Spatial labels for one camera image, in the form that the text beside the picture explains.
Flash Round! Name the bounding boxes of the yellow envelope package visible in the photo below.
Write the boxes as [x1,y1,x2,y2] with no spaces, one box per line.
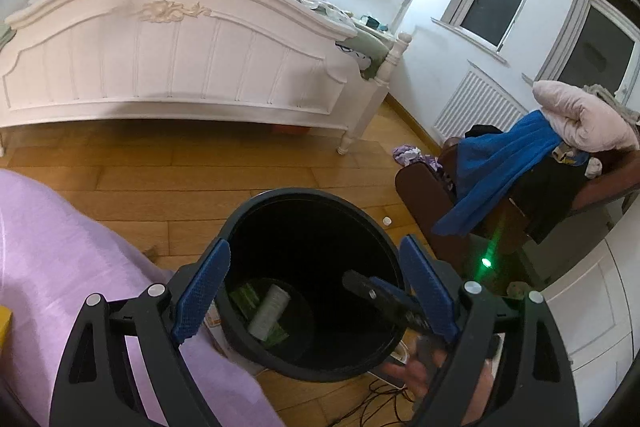
[0,306,13,351]

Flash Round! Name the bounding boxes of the green snack wrapper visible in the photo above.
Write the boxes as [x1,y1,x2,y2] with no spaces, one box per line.
[231,284,290,349]

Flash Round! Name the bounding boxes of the white tall package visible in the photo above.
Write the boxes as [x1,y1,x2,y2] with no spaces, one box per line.
[247,285,290,341]

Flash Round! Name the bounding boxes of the black trash bin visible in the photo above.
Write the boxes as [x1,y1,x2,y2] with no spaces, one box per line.
[215,187,409,383]

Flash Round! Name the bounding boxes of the person's right hand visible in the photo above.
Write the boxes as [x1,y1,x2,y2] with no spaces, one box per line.
[382,337,494,426]

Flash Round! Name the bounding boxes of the brown armchair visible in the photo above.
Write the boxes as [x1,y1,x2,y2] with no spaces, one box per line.
[395,140,639,291]

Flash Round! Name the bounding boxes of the purple round tablecloth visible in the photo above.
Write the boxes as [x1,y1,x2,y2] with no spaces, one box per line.
[1,169,285,426]

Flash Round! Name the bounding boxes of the blue towel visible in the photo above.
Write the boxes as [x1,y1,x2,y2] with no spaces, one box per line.
[432,110,561,236]

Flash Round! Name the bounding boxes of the purple cloth on floor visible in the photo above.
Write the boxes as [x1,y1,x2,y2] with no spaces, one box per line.
[392,144,442,172]

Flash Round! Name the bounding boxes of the white radiator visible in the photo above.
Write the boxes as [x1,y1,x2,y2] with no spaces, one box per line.
[433,64,527,141]

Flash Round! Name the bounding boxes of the pink pillow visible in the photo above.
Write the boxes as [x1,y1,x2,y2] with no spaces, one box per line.
[533,80,639,153]

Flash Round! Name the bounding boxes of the white wooden bed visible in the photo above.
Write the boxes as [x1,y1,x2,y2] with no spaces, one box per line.
[1,0,411,154]

